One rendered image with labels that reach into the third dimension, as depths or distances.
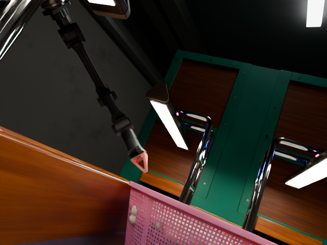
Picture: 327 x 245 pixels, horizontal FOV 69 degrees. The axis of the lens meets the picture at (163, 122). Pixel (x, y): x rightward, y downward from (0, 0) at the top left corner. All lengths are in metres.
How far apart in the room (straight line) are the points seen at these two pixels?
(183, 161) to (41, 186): 1.30
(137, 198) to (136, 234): 0.05
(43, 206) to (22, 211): 0.02
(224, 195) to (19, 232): 1.28
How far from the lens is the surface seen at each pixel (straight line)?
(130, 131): 1.04
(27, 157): 0.24
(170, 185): 1.44
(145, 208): 0.35
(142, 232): 0.35
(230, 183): 1.48
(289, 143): 0.96
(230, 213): 1.46
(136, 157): 1.00
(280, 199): 1.50
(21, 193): 0.26
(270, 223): 1.41
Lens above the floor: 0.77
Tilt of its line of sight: 15 degrees up
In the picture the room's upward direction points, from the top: 23 degrees clockwise
